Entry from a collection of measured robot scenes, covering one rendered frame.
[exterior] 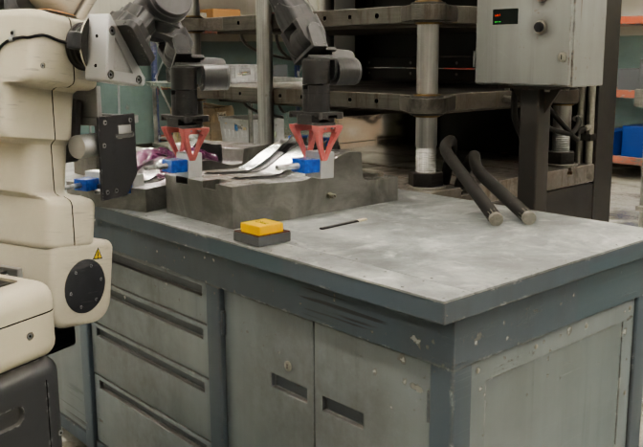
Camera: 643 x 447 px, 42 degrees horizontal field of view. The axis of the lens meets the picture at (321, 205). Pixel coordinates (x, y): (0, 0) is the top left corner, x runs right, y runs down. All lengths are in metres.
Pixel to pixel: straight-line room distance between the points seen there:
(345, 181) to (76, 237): 0.65
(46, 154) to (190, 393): 0.69
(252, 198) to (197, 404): 0.51
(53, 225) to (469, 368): 0.78
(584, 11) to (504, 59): 0.24
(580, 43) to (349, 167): 0.68
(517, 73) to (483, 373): 1.06
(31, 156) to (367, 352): 0.70
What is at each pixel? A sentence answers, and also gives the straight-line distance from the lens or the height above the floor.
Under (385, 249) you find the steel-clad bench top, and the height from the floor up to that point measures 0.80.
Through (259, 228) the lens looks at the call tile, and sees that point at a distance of 1.57.
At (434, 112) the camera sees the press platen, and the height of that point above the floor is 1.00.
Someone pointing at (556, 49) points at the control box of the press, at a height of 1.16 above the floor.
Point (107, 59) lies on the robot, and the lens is 1.47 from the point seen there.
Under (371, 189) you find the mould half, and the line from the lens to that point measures 1.99.
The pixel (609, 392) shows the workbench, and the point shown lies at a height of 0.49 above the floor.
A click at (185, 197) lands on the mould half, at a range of 1.87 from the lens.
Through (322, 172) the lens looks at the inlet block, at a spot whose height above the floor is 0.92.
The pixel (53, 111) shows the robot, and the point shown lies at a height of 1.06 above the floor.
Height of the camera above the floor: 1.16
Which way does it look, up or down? 11 degrees down
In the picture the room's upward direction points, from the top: straight up
